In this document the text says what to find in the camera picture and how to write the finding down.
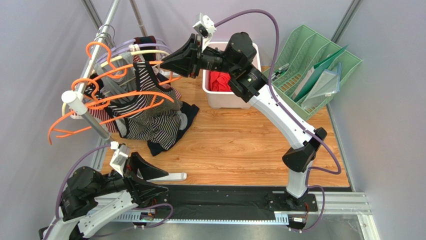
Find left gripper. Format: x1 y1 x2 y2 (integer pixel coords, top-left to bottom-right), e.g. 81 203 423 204
91 150 169 202

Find red tank top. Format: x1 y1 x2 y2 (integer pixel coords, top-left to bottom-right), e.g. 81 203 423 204
208 71 232 92

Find grey garment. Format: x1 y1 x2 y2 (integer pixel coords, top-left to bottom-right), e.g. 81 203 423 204
176 110 188 131

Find black white striped top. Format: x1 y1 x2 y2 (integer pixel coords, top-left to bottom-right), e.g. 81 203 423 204
84 62 189 156

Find orange plastic hanger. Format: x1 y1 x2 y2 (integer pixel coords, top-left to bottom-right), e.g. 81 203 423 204
47 77 175 145

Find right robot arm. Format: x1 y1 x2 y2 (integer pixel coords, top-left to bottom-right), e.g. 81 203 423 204
161 32 327 208

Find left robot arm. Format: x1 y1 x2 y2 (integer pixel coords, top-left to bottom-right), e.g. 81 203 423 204
39 152 169 240

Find red white striped top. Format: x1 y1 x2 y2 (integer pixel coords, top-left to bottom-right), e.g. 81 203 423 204
85 52 182 133

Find white plastic basket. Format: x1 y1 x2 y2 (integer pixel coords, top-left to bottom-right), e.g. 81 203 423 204
202 41 261 109

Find pens in organizer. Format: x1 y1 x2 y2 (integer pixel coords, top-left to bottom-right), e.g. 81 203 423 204
271 63 290 82

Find metal clothes rack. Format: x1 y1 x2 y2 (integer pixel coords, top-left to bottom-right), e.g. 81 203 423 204
60 0 193 182

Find green folder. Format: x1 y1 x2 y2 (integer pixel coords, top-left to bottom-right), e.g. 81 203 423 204
291 45 348 102

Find clear document pouch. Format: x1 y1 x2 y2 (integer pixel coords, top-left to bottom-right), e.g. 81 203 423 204
301 62 343 111

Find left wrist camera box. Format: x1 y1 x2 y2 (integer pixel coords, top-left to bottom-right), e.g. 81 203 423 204
109 141 130 177

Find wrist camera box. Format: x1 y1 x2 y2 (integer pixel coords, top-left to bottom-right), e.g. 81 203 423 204
109 141 130 177
193 12 217 49

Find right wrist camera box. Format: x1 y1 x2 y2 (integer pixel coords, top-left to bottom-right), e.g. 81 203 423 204
193 12 217 49

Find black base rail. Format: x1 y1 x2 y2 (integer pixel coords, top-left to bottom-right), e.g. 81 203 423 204
139 184 320 221

